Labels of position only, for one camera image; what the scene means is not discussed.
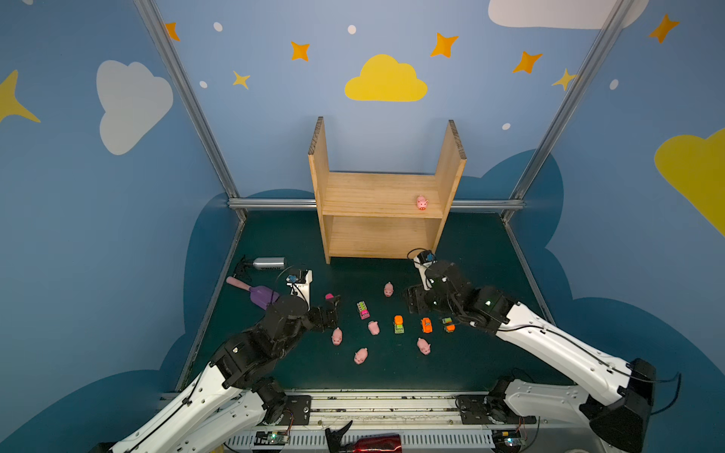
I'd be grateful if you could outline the pink toy pig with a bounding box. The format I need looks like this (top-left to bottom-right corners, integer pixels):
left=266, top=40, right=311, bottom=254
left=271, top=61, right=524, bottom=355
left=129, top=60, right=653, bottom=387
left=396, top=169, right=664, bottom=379
left=383, top=282, right=395, bottom=297
left=367, top=321, right=381, bottom=336
left=354, top=347, right=369, bottom=364
left=332, top=328, right=343, bottom=345
left=416, top=196, right=429, bottom=211
left=416, top=338, right=432, bottom=355

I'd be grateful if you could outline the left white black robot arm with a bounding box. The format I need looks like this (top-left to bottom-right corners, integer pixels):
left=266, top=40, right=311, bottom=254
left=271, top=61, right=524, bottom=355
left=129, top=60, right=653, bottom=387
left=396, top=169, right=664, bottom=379
left=96, top=294, right=341, bottom=452

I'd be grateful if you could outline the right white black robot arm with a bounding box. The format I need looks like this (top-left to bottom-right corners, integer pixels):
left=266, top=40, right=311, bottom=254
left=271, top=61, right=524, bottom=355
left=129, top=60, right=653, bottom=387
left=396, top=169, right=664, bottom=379
left=403, top=251, right=656, bottom=452

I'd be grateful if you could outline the wooden two-tier shelf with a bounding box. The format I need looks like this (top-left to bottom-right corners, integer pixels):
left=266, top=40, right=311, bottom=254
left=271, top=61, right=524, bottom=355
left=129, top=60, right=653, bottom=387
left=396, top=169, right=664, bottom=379
left=308, top=116, right=467, bottom=263

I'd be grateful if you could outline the purple pink toy shovel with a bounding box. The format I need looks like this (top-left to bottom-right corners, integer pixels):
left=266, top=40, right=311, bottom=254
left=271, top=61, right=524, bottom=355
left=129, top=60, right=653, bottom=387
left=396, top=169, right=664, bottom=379
left=226, top=277, right=279, bottom=310

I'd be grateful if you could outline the green orange toy truck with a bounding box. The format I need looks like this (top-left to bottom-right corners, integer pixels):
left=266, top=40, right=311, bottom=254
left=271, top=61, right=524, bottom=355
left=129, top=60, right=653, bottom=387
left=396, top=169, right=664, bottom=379
left=442, top=317, right=456, bottom=333

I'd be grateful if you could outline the silver spray bottle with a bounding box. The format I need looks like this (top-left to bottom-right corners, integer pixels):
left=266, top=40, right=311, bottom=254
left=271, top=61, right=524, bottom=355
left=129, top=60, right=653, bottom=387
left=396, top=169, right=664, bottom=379
left=232, top=256, right=286, bottom=279

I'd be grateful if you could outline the orange green toy car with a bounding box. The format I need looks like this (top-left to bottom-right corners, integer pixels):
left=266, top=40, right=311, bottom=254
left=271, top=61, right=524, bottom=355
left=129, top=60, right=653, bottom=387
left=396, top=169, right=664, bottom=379
left=394, top=315, right=405, bottom=334

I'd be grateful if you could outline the pink striped toy truck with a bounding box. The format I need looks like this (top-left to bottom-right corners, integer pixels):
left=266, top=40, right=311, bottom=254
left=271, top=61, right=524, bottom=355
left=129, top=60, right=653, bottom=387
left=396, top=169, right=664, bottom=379
left=356, top=301, right=370, bottom=320

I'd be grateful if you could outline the left green circuit board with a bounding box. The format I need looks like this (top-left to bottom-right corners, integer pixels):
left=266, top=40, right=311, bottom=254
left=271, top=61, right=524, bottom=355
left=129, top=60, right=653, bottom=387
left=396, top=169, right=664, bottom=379
left=253, top=431, right=290, bottom=448

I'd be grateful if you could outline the green circuit board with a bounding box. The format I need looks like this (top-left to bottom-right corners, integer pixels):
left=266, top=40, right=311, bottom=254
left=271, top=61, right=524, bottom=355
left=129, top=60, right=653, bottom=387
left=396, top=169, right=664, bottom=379
left=491, top=430, right=523, bottom=453
left=253, top=431, right=290, bottom=448

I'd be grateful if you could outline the red black clamp tool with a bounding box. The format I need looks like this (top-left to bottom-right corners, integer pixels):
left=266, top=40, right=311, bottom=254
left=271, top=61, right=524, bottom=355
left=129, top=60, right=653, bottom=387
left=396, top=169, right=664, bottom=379
left=325, top=420, right=402, bottom=453

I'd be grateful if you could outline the right green circuit board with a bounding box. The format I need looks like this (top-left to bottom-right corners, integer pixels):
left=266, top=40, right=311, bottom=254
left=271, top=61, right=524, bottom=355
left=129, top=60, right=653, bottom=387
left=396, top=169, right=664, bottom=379
left=491, top=430, right=523, bottom=453

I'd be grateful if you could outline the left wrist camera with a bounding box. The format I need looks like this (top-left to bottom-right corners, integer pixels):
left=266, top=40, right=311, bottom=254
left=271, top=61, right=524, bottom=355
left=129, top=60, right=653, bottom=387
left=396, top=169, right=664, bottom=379
left=285, top=268, right=313, bottom=307

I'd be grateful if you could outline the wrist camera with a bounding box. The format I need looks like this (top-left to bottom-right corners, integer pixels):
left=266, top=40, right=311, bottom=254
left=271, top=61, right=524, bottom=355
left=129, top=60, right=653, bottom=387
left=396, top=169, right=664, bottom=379
left=413, top=249, right=436, bottom=291
left=285, top=268, right=313, bottom=307

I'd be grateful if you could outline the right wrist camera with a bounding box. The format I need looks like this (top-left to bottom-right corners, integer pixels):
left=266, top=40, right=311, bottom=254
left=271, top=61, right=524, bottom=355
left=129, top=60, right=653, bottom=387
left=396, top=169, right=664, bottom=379
left=413, top=249, right=436, bottom=291

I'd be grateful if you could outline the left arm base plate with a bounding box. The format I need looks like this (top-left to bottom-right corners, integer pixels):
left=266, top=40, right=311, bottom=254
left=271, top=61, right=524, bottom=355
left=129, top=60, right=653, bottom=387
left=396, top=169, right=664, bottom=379
left=264, top=394, right=312, bottom=427

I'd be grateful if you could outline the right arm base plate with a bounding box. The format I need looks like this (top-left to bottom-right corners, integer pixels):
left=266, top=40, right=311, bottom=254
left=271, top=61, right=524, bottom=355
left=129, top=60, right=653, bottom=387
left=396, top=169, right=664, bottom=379
left=455, top=394, right=537, bottom=426

